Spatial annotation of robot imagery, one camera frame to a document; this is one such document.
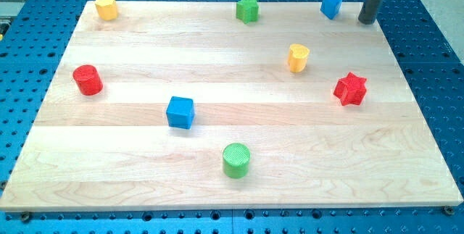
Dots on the red cylinder block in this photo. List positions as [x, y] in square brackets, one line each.
[87, 79]

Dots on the right board clamp screw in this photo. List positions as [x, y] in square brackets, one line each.
[448, 210]

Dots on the blue triangle block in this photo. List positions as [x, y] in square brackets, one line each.
[330, 8]

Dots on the red star block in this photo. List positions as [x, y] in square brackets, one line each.
[350, 89]

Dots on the yellow heart block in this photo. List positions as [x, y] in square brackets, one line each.
[297, 58]

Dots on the light wooden board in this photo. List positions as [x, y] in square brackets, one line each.
[115, 150]

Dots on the yellow hexagon block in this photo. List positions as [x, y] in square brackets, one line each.
[106, 9]

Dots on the green star block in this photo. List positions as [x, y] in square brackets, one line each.
[247, 11]

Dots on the blue cube block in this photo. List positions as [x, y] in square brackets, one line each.
[180, 112]

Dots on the left board clamp screw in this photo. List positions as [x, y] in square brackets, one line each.
[25, 216]

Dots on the board clamp screw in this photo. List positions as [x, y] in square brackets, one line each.
[448, 210]
[25, 216]

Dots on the green cylinder block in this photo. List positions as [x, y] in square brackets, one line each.
[236, 158]

